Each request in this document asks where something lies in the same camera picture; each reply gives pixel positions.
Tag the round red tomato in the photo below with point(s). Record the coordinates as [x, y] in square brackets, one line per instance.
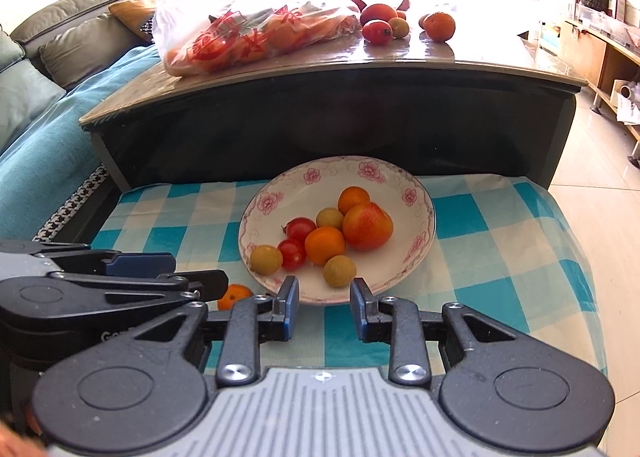
[376, 32]

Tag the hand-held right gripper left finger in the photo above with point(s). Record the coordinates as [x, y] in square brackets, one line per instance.
[290, 309]

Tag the large red tomato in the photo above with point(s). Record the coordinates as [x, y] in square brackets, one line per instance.
[301, 229]

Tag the dimpled orange mandarin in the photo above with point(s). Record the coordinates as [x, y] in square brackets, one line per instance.
[440, 26]

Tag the small orange mandarin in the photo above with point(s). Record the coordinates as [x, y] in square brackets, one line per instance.
[354, 198]

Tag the small red tomato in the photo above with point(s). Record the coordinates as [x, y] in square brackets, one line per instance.
[291, 254]

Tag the small yellowish fruit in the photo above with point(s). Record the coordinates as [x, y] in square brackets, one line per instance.
[400, 28]

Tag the person's left hand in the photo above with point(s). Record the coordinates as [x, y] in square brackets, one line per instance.
[15, 444]

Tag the blue white checked cloth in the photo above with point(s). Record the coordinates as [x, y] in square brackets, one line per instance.
[500, 257]

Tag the red-yellow peach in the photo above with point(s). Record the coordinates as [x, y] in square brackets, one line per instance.
[367, 227]

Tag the blue blanket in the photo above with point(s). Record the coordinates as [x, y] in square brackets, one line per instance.
[65, 137]

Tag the tan longan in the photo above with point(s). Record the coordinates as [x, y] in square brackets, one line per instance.
[329, 218]
[265, 259]
[339, 270]

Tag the grey sofa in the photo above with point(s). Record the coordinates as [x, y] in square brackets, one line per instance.
[85, 37]

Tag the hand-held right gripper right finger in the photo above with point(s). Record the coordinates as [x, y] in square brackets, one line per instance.
[356, 312]

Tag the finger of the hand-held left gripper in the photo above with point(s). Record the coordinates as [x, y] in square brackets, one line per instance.
[210, 283]
[140, 264]

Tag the big red tomato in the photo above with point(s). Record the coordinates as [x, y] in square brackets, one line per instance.
[377, 12]

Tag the plastic bag of mandarins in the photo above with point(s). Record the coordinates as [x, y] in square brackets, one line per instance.
[240, 37]

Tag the wooden shelf unit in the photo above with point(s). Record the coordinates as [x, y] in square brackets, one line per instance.
[585, 52]

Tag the dark coffee table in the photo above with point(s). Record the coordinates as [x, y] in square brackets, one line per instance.
[350, 112]

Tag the white floral plate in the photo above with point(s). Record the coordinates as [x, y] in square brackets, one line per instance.
[400, 232]

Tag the grey-green cushion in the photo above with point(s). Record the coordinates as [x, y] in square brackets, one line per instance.
[25, 92]

